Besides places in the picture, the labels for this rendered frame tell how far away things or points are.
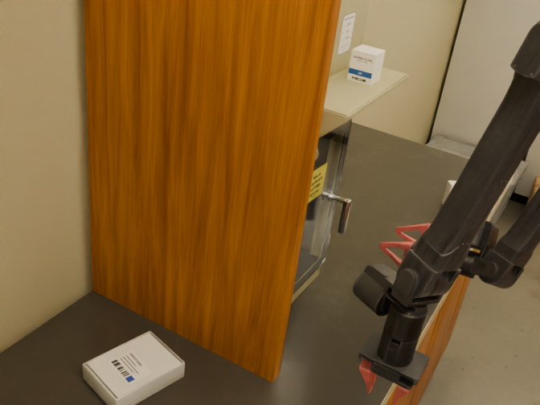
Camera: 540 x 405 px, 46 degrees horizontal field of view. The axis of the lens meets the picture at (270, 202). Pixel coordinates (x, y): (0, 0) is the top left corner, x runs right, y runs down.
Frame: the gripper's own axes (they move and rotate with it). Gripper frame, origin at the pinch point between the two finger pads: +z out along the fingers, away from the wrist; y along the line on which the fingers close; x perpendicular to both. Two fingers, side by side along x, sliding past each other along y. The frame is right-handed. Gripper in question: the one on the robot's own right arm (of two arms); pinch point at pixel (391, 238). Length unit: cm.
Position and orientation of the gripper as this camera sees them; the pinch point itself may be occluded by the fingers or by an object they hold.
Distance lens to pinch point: 148.0
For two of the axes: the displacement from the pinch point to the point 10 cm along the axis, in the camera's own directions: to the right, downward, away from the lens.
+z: -8.5, -2.8, 4.4
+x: -0.9, 9.1, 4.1
